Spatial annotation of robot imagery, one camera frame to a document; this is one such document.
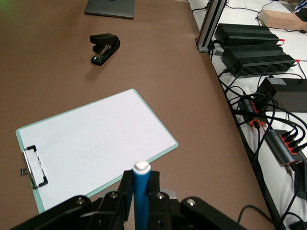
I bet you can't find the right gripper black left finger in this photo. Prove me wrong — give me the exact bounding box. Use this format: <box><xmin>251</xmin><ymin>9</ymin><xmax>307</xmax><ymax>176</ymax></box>
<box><xmin>14</xmin><ymin>170</ymin><xmax>134</xmax><ymax>230</ymax></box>

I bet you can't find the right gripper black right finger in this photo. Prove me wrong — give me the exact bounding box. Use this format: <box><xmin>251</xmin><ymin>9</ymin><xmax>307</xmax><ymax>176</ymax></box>
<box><xmin>147</xmin><ymin>170</ymin><xmax>240</xmax><ymax>230</ymax></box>

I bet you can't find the blue marker with white cap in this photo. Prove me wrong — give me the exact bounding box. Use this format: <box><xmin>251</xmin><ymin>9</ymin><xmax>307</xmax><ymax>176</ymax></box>
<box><xmin>131</xmin><ymin>161</ymin><xmax>152</xmax><ymax>230</ymax></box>

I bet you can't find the silver laptop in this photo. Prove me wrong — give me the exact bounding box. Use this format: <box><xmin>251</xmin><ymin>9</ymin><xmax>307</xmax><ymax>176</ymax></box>
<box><xmin>84</xmin><ymin>0</ymin><xmax>135</xmax><ymax>20</ymax></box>

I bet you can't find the white paper sheet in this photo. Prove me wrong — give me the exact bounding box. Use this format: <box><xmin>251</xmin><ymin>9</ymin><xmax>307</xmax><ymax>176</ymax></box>
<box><xmin>18</xmin><ymin>91</ymin><xmax>177</xmax><ymax>213</ymax></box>

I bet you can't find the metal clipboard clip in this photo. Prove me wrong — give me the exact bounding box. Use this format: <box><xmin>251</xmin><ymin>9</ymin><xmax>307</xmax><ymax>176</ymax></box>
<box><xmin>20</xmin><ymin>145</ymin><xmax>48</xmax><ymax>189</ymax></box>

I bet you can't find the teal clipboard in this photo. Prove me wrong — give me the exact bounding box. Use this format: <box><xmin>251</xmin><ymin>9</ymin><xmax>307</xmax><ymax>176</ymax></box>
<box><xmin>15</xmin><ymin>88</ymin><xmax>179</xmax><ymax>214</ymax></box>

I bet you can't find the black hub with orange ports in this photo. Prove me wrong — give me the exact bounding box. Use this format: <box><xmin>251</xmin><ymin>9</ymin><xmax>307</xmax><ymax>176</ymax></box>
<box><xmin>238</xmin><ymin>98</ymin><xmax>268</xmax><ymax>127</ymax></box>

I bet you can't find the grey hub with orange ports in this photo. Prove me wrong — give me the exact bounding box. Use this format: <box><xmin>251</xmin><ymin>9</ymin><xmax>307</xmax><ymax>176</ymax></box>
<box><xmin>265</xmin><ymin>129</ymin><xmax>307</xmax><ymax>167</ymax></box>

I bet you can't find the black stapler with red end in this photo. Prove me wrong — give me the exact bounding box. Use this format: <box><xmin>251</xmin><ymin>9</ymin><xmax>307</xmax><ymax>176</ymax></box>
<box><xmin>89</xmin><ymin>33</ymin><xmax>121</xmax><ymax>67</ymax></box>

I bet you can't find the black box with label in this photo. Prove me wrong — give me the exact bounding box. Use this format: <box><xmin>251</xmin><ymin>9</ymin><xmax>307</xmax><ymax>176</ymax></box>
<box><xmin>258</xmin><ymin>77</ymin><xmax>307</xmax><ymax>113</ymax></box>

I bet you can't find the black ribbed power supply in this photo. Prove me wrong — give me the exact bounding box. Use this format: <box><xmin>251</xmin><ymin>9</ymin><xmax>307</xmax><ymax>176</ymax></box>
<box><xmin>220</xmin><ymin>45</ymin><xmax>296</xmax><ymax>79</ymax></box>
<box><xmin>213</xmin><ymin>23</ymin><xmax>281</xmax><ymax>47</ymax></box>

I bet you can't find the wooden block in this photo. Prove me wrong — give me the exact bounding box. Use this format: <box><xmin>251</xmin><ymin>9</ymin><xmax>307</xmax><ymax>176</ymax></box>
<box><xmin>259</xmin><ymin>9</ymin><xmax>307</xmax><ymax>31</ymax></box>

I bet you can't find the aluminium profile post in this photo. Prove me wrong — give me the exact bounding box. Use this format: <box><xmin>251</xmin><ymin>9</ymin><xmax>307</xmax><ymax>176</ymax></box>
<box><xmin>196</xmin><ymin>0</ymin><xmax>227</xmax><ymax>53</ymax></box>

